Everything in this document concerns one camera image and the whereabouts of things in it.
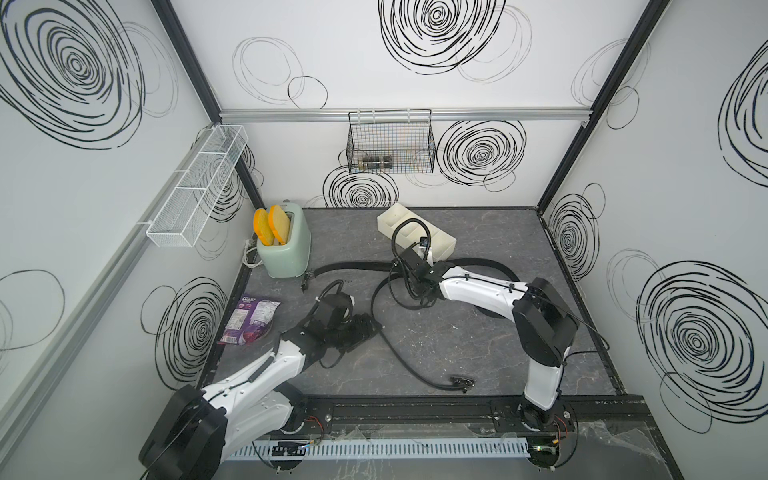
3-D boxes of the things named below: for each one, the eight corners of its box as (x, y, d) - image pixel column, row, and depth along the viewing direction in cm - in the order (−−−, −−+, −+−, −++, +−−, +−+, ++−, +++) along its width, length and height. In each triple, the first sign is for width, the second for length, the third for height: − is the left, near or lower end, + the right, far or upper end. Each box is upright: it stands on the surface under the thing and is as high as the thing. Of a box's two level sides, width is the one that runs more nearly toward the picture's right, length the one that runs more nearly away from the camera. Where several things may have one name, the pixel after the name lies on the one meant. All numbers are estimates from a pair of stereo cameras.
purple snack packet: (230, 349, 87) (216, 337, 80) (253, 307, 95) (242, 293, 88) (265, 357, 85) (254, 345, 78) (285, 314, 94) (276, 300, 87)
